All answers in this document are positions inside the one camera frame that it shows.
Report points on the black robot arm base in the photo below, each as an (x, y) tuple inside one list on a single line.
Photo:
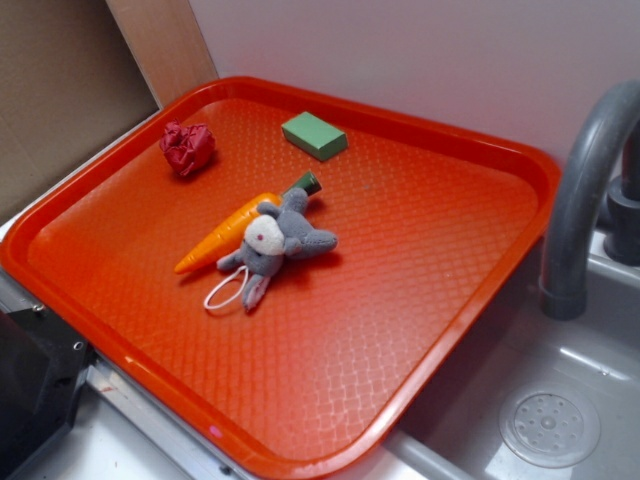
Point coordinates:
[(44, 363)]

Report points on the grey plush bunny toy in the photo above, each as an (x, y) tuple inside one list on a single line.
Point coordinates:
[(278, 233)]

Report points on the orange plastic tray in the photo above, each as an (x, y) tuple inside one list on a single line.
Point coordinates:
[(431, 220)]

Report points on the orange toy carrot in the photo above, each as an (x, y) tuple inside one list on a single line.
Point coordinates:
[(227, 236)]

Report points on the green rectangular block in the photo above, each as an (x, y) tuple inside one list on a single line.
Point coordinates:
[(314, 136)]

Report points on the crumpled red paper ball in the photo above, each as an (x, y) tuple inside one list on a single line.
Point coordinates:
[(187, 149)]

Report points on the light wooden board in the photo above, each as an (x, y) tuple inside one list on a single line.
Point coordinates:
[(167, 45)]

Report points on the grey toy sink basin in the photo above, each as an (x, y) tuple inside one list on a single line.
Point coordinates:
[(524, 396)]

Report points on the grey toy faucet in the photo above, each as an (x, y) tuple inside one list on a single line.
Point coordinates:
[(602, 173)]

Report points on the brown cardboard panel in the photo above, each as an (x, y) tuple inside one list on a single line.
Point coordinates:
[(69, 87)]

